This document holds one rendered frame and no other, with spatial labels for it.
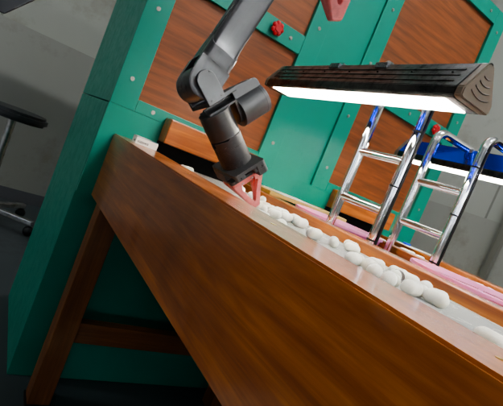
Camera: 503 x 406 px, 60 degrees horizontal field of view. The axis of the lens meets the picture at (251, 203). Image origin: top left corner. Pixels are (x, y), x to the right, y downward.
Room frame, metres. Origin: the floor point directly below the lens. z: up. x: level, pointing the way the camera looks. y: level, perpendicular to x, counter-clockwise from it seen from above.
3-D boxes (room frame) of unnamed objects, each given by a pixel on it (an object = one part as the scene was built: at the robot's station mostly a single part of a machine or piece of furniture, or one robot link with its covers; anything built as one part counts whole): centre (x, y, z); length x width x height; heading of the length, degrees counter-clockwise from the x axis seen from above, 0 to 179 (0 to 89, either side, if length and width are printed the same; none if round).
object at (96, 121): (1.77, 0.02, 0.42); 1.36 x 0.55 x 0.84; 122
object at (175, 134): (1.31, 0.18, 0.83); 0.30 x 0.06 x 0.07; 122
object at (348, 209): (1.67, -0.40, 0.83); 0.30 x 0.06 x 0.07; 122
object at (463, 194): (1.22, -0.52, 0.90); 0.20 x 0.19 x 0.45; 32
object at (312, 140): (1.77, 0.02, 1.32); 1.36 x 0.55 x 0.95; 122
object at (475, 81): (0.97, -0.11, 1.08); 0.62 x 0.08 x 0.07; 32
